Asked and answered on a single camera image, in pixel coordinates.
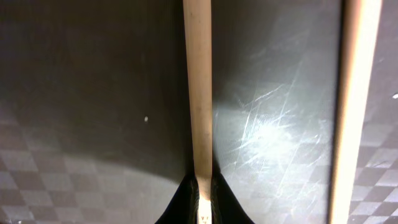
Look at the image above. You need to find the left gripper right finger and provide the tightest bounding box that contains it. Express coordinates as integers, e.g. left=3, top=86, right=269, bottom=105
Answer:
left=211, top=174, right=254, bottom=224

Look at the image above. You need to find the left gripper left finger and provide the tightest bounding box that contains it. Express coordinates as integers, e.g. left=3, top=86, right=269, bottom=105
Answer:
left=155, top=174, right=199, bottom=224

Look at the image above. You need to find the dark brown serving tray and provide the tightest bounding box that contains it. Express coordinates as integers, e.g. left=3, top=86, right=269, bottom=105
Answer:
left=1, top=1, right=343, bottom=223

